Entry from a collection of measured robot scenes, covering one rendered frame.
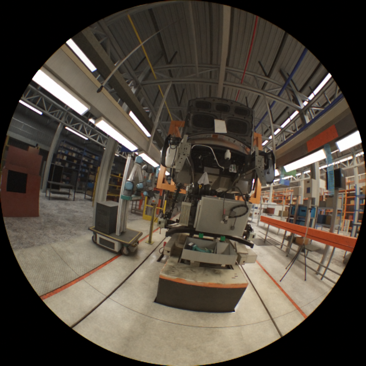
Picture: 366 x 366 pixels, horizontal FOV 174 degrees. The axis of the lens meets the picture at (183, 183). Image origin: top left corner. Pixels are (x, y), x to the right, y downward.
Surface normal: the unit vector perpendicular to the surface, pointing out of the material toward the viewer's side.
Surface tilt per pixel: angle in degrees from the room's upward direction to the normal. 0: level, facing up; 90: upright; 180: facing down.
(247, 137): 114
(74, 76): 90
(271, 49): 180
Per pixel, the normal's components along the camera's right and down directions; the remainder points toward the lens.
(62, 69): 0.98, 0.15
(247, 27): -0.17, 0.98
